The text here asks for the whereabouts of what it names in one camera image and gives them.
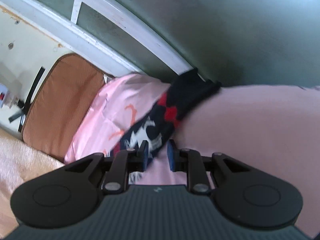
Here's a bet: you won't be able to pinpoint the black red white patterned garment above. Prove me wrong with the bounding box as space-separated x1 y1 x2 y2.
111 69 221 181

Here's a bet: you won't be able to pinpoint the pink bed sheet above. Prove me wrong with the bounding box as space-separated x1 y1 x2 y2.
64 74 319 237

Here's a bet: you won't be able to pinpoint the beige fuzzy blanket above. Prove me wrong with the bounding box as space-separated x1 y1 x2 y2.
0 129 63 238

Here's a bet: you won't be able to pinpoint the white framed glass window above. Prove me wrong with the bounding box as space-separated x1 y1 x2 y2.
0 0 216 82

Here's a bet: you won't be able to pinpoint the black tape strips on wall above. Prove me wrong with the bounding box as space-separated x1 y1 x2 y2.
8 67 45 126

